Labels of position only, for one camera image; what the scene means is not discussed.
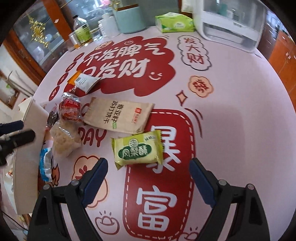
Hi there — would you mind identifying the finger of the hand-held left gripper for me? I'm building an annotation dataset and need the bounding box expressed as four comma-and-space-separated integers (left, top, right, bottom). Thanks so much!
0, 120, 25, 135
0, 129, 36, 151

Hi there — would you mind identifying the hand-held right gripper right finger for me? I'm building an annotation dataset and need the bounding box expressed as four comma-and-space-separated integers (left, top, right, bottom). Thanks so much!
189, 158, 270, 241

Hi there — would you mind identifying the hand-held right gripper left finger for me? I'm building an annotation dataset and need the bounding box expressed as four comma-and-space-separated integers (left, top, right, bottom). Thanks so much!
28, 158, 109, 241

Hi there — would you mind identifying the white plastic storage tray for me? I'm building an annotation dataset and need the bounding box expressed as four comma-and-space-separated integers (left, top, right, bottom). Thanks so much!
13, 97, 50, 215

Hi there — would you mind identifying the blue snack packet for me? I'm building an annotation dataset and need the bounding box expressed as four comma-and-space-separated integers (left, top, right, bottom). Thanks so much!
39, 147, 56, 182

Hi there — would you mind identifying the clear bag of puffed rice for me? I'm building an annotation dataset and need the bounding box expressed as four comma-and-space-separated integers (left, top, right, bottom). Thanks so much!
49, 122, 82, 158

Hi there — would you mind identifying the green pastry packet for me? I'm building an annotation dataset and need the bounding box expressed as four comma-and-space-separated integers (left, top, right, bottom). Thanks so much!
112, 130, 162, 171

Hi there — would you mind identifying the red and silver snack packet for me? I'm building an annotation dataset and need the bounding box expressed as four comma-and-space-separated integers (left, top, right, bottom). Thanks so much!
57, 92, 82, 122

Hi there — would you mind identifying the beige cracker packet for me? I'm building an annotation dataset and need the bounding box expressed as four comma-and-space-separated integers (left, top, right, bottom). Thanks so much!
83, 97, 155, 135

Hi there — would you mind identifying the orange and white snack bar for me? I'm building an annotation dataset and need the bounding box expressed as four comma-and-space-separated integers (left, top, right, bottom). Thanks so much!
67, 70, 101, 93

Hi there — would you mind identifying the printed pink table cover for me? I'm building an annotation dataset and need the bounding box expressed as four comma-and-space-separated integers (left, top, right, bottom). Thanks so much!
14, 23, 296, 241

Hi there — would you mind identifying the glass door with gold ornament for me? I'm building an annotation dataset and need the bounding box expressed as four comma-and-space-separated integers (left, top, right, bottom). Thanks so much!
7, 0, 72, 75

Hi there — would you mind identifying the metal drink can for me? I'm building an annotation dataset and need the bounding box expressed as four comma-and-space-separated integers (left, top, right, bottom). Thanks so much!
69, 32, 81, 50

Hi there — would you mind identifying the glass bottle with green label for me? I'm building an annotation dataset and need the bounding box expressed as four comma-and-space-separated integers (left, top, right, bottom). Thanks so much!
73, 15, 93, 44

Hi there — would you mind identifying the white pill bottle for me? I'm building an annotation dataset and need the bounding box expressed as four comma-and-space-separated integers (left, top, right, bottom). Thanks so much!
97, 20, 108, 37

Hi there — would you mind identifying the white squeeze bottle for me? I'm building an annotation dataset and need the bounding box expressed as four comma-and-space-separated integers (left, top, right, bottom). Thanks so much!
102, 13, 121, 37

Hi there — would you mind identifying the wooden cabinet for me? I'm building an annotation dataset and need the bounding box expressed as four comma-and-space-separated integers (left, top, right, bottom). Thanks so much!
261, 14, 296, 93

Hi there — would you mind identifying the white countertop appliance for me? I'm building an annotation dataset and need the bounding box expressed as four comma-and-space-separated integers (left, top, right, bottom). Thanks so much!
181, 0, 266, 52

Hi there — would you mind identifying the teal canister with brown lid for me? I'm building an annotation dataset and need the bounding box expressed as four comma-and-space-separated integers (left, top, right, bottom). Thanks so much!
113, 0, 147, 34

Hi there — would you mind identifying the green tissue pack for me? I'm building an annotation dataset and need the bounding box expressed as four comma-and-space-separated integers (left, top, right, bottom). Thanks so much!
155, 13, 195, 33

